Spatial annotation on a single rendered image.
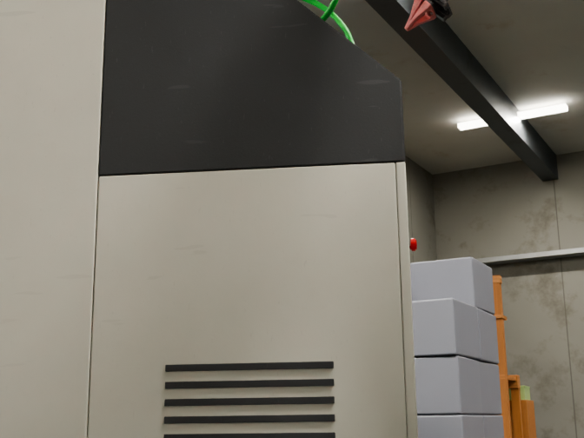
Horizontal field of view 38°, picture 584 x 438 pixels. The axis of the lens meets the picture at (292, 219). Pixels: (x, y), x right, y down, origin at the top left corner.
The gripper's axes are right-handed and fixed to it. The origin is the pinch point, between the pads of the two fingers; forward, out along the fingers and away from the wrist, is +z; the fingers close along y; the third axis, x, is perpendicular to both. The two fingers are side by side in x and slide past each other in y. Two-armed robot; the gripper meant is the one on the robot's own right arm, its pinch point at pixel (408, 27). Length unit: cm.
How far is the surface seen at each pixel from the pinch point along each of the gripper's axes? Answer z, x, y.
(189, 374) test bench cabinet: 81, 45, -36
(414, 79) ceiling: -84, -602, 264
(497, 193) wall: -83, -929, 211
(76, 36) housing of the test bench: 51, 51, 28
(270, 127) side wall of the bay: 39, 41, -13
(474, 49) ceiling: -133, -554, 216
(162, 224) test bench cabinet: 65, 46, -12
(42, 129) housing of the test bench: 68, 52, 19
